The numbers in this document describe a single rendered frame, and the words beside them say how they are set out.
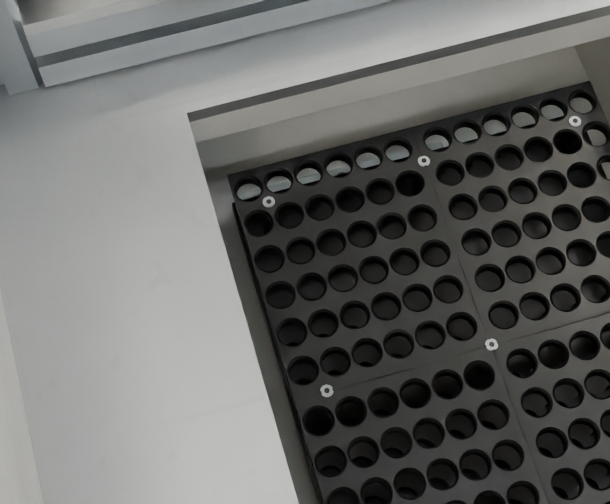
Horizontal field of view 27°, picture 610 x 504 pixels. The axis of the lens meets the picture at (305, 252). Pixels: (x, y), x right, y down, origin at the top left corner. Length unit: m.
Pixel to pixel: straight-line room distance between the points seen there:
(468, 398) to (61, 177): 0.19
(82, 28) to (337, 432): 0.20
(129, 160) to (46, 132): 0.04
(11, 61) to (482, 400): 0.24
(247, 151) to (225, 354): 0.18
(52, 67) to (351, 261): 0.15
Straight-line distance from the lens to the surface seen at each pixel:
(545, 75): 0.68
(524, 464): 0.53
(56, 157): 0.54
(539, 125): 0.59
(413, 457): 0.53
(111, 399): 0.49
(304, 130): 0.66
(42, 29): 0.52
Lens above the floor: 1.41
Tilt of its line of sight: 66 degrees down
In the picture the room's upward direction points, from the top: 2 degrees counter-clockwise
